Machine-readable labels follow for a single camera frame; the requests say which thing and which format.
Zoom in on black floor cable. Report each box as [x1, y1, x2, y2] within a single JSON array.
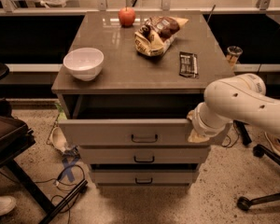
[[220, 133, 237, 148]]

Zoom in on yellow brown chip bag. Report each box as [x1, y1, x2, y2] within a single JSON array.
[[134, 16, 189, 57]]

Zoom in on black floor stand bar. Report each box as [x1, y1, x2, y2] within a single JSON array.
[[38, 179, 88, 224]]

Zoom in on plastic cup with drink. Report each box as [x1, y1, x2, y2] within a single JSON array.
[[226, 46, 243, 67]]

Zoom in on grey drawer cabinet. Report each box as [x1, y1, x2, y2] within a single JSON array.
[[50, 10, 242, 189]]

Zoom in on white bowl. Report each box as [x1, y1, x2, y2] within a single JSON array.
[[63, 48, 105, 81]]

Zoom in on trash pile on floor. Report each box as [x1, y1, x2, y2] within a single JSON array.
[[47, 103, 79, 157]]

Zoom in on red apple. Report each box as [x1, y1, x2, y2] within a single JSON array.
[[118, 7, 135, 27]]

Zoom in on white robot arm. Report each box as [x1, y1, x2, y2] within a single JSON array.
[[188, 74, 280, 143]]

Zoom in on white shoe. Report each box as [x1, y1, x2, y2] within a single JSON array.
[[0, 196, 16, 216]]

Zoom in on grey drawer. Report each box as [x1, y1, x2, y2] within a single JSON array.
[[58, 93, 231, 147], [90, 163, 199, 186], [78, 147, 210, 164]]

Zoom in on black chair left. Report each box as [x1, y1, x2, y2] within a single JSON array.
[[0, 99, 35, 168]]

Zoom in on grey top drawer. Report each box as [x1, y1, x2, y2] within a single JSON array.
[[58, 93, 231, 147]]

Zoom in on grey middle drawer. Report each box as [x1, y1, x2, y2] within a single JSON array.
[[78, 147, 210, 164]]

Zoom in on black snack bar wrapper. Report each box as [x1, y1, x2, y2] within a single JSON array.
[[179, 51, 199, 78]]

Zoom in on black office chair base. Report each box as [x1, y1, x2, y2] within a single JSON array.
[[236, 143, 280, 213]]

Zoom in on grey bottom drawer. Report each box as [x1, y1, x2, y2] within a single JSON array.
[[90, 163, 199, 186]]

